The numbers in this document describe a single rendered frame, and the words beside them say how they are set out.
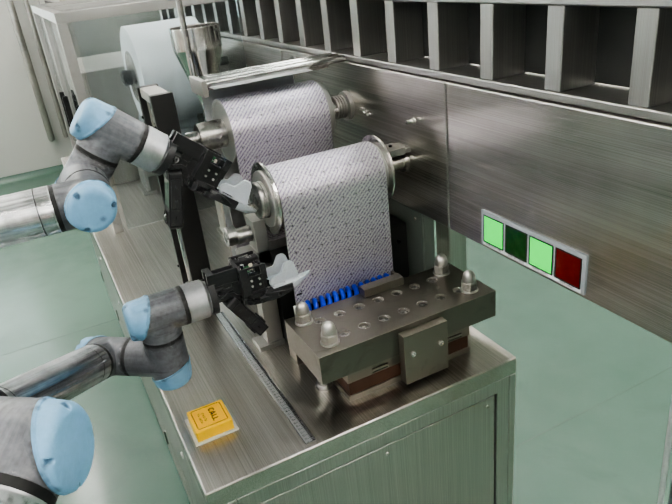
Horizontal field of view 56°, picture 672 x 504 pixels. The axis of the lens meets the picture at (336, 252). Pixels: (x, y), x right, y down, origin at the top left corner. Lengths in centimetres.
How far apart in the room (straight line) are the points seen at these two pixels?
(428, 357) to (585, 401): 151
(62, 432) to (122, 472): 175
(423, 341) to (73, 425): 64
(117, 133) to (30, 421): 50
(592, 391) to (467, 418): 145
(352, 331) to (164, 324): 35
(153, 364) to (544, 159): 78
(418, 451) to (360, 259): 41
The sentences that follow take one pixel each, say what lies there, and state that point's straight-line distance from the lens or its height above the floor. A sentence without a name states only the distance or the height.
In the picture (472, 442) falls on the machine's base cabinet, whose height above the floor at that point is 73.
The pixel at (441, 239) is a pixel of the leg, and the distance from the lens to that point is 166.
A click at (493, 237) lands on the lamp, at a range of 119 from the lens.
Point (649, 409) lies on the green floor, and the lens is 272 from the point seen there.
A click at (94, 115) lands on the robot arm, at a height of 148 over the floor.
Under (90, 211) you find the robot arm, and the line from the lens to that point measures 101.
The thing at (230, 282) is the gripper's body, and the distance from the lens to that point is 121.
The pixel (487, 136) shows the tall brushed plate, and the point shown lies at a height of 136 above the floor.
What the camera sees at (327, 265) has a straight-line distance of 130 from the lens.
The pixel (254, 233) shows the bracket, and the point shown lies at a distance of 129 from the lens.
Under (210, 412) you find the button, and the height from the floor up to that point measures 92.
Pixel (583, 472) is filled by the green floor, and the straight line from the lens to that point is 241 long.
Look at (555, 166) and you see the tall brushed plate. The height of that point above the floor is 134.
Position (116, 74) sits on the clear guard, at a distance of 213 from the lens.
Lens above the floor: 168
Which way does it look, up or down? 26 degrees down
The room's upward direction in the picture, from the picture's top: 7 degrees counter-clockwise
